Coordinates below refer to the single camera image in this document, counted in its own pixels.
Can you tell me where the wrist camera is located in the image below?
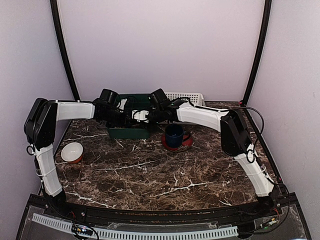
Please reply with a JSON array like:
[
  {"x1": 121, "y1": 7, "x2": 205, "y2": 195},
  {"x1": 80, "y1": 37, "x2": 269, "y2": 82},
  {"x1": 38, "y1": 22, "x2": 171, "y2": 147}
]
[
  {"x1": 98, "y1": 88, "x2": 127, "y2": 111},
  {"x1": 132, "y1": 88, "x2": 173, "y2": 123}
]

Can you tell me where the white plastic basket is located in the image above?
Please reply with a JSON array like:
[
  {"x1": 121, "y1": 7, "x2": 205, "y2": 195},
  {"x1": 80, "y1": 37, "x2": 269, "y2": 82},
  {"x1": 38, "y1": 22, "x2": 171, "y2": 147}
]
[{"x1": 165, "y1": 92, "x2": 206, "y2": 107}]

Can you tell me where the black frame post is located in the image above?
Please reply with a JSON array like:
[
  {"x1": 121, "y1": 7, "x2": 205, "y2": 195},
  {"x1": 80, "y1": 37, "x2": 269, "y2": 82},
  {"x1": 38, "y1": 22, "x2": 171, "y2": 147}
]
[
  {"x1": 49, "y1": 0, "x2": 81, "y2": 101},
  {"x1": 242, "y1": 0, "x2": 272, "y2": 106}
]

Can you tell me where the black front rail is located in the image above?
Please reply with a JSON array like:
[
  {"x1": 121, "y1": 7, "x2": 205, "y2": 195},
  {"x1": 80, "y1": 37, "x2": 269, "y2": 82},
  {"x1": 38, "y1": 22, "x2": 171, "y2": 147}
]
[{"x1": 58, "y1": 202, "x2": 263, "y2": 225}]

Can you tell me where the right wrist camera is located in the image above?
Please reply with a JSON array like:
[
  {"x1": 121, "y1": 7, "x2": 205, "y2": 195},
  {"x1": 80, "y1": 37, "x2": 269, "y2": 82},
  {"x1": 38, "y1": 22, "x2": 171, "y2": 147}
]
[{"x1": 132, "y1": 88, "x2": 173, "y2": 123}]

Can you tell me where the right black frame post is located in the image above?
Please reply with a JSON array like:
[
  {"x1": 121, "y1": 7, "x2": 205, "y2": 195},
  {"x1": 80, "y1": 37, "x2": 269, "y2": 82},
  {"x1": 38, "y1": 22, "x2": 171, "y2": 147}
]
[{"x1": 242, "y1": 0, "x2": 272, "y2": 106}]

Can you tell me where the white orange bowl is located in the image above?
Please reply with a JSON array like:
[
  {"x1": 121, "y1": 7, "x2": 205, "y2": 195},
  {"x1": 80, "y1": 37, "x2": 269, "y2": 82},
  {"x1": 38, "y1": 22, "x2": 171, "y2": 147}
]
[{"x1": 61, "y1": 142, "x2": 84, "y2": 164}]

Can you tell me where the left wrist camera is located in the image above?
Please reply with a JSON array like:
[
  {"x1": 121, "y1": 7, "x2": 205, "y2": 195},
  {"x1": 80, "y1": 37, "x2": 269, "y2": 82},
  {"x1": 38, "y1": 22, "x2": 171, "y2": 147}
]
[{"x1": 98, "y1": 88, "x2": 127, "y2": 111}]

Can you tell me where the green compartment tray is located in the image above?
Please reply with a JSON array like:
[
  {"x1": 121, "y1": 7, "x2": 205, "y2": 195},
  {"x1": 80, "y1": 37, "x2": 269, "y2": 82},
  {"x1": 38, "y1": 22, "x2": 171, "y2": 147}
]
[{"x1": 107, "y1": 93, "x2": 152, "y2": 139}]

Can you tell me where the left black frame post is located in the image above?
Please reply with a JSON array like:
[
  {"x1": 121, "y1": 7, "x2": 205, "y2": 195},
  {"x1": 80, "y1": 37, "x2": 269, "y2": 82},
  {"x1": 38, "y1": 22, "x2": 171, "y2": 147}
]
[{"x1": 49, "y1": 0, "x2": 81, "y2": 101}]

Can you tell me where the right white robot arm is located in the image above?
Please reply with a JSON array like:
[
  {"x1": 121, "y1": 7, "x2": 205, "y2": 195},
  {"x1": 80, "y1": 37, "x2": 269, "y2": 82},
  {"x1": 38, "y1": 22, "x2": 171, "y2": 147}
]
[{"x1": 145, "y1": 97, "x2": 278, "y2": 217}]

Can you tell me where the white cable duct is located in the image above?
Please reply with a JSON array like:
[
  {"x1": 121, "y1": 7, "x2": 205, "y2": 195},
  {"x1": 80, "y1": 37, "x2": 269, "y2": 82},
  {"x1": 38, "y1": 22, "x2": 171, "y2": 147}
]
[{"x1": 31, "y1": 213, "x2": 239, "y2": 240}]

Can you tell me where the blue enamel mug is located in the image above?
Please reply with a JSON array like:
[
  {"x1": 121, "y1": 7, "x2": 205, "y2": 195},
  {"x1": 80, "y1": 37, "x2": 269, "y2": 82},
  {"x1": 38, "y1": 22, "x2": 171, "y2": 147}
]
[{"x1": 164, "y1": 124, "x2": 191, "y2": 149}]

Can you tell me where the red floral saucer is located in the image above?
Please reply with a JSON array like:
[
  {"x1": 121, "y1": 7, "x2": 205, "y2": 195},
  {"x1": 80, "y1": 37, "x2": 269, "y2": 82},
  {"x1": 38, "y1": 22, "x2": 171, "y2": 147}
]
[{"x1": 161, "y1": 131, "x2": 194, "y2": 153}]

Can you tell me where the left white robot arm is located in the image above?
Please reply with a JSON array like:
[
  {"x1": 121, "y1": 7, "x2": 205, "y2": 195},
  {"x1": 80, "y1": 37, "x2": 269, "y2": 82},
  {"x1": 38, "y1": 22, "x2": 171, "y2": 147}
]
[{"x1": 24, "y1": 98, "x2": 128, "y2": 218}]

